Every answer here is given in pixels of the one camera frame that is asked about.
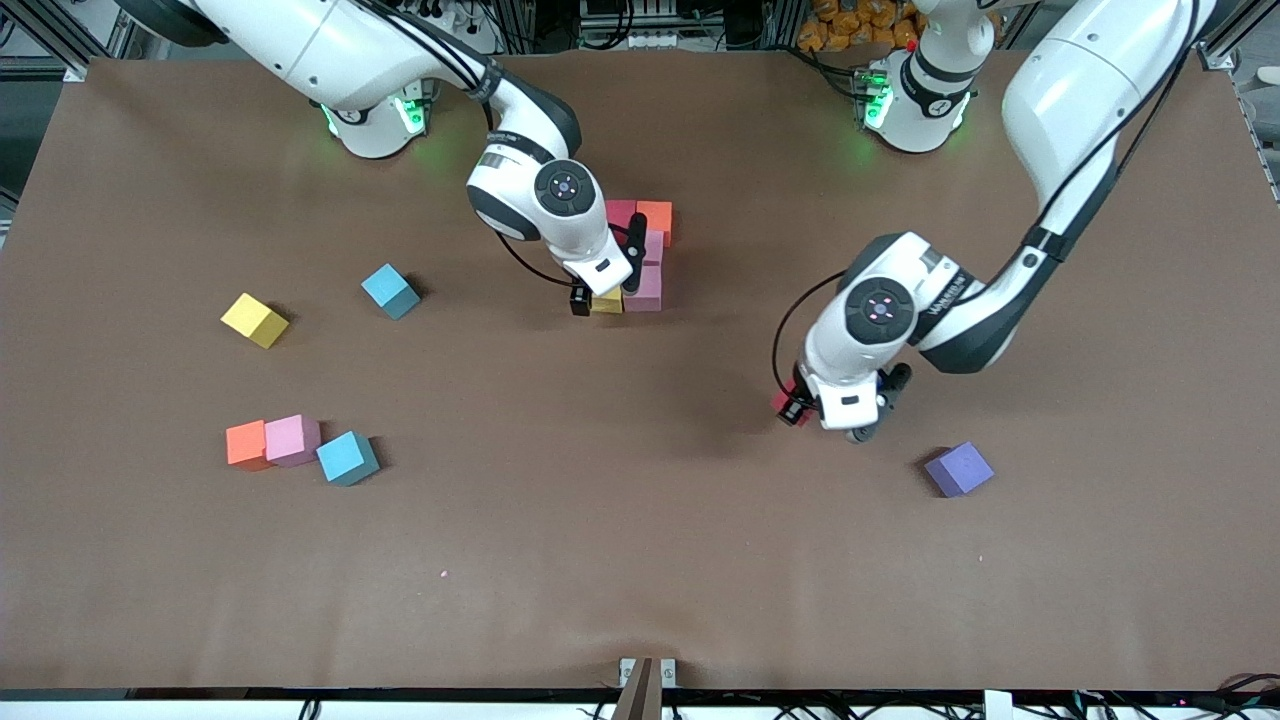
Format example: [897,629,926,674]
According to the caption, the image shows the purple foam block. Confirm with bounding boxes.
[923,441,995,499]

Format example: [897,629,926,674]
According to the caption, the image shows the cyan foam block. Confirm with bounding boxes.
[361,263,422,321]
[316,430,381,488]

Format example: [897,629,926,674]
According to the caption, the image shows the grey electronics rack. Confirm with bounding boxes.
[578,0,736,53]

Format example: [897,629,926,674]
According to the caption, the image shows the white power strip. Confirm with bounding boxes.
[420,0,501,56]

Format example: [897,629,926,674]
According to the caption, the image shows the pile of orange packets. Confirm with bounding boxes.
[797,0,926,53]

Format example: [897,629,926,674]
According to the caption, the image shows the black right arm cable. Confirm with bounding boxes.
[490,225,576,291]

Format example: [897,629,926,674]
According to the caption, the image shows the grey metal table edge bracket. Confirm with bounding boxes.
[618,656,678,691]

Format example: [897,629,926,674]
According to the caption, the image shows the brown tapered post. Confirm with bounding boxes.
[610,657,663,720]

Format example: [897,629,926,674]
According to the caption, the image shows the tangled dark cables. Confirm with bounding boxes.
[1060,672,1280,720]

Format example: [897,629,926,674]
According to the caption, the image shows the aluminium frame strut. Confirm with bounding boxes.
[1198,0,1280,73]
[0,0,149,83]

